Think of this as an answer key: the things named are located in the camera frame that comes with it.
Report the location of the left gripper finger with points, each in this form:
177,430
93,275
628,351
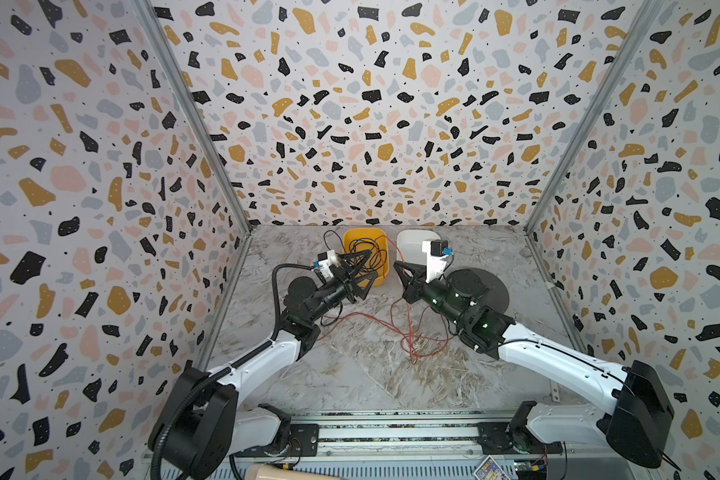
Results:
350,261
358,283

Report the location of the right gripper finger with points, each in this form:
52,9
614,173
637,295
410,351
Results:
412,294
410,274

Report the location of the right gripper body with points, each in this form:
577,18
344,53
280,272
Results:
419,283

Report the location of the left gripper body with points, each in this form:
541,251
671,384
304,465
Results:
328,295

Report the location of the black cable spool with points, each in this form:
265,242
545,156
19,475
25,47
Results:
482,286

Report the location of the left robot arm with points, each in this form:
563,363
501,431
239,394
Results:
203,421

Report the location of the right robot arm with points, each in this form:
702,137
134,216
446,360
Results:
627,408

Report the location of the white plastic bin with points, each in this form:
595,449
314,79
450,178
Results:
410,244

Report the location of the beige cylinder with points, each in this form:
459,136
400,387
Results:
269,472

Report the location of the colourful sticker card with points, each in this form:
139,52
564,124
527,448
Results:
490,469

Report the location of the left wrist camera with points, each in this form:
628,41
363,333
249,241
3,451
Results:
325,262

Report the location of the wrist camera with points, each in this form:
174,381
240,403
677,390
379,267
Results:
438,255
325,262

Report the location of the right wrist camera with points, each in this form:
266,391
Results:
438,255

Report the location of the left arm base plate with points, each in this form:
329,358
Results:
296,440

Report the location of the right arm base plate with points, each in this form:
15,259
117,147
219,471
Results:
501,438

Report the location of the aluminium mounting rail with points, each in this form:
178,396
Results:
417,434

